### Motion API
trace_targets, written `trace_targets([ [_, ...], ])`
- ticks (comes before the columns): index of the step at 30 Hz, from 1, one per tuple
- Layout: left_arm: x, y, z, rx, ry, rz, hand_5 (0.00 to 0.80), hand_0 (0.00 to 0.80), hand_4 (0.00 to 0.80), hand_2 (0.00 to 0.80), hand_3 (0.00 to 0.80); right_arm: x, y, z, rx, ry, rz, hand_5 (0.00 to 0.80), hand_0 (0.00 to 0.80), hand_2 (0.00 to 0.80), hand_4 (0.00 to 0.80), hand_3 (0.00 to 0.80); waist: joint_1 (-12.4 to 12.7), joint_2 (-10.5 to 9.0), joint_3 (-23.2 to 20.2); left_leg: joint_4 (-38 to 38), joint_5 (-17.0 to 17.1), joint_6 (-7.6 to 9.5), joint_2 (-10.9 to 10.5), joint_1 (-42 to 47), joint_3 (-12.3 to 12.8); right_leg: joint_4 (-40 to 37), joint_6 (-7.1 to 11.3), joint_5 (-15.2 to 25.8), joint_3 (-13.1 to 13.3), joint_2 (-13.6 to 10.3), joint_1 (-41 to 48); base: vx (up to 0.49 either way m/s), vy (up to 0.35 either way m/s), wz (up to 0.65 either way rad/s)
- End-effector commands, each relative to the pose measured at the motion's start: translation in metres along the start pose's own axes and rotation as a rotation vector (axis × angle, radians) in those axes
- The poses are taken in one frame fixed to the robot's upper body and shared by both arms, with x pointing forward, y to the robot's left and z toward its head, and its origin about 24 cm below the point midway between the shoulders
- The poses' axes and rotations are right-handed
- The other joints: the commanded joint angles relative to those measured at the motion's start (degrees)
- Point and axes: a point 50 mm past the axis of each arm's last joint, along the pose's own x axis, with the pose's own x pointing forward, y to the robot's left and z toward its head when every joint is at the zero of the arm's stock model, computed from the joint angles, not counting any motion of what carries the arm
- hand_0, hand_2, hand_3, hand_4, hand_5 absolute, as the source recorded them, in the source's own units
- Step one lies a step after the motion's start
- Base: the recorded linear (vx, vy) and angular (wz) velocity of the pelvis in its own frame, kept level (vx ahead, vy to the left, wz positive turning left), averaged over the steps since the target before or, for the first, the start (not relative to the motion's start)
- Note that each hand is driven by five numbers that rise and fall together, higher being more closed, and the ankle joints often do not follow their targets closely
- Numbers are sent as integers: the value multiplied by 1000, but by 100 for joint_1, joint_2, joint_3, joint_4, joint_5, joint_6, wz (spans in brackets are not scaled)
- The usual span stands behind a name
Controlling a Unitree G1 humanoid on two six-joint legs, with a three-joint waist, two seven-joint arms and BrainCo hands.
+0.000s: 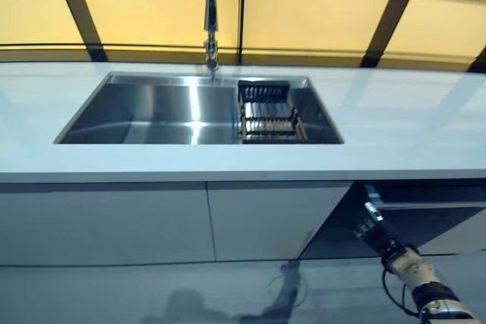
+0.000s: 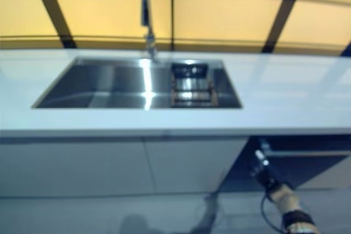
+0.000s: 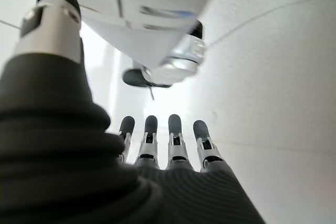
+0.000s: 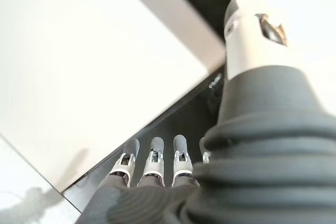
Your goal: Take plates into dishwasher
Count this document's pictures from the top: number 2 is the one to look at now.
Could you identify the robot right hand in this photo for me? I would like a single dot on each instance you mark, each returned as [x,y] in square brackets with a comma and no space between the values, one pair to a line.
[263,168]

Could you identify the black built-in dishwasher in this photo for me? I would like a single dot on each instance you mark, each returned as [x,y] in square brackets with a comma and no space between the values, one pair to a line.
[301,162]

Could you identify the black dish drying rack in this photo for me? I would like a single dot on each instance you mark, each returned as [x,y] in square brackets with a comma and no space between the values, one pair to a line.
[193,86]

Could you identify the stainless steel sink basin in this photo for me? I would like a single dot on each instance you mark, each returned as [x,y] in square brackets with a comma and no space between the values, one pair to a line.
[109,86]

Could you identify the white cabinet door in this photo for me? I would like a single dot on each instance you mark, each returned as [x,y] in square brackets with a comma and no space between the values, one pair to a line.
[192,162]
[74,168]

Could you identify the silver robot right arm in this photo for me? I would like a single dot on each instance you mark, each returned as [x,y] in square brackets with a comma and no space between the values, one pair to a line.
[290,206]

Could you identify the chrome gooseneck kitchen faucet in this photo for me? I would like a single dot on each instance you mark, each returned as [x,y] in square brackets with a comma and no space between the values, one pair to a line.
[147,17]

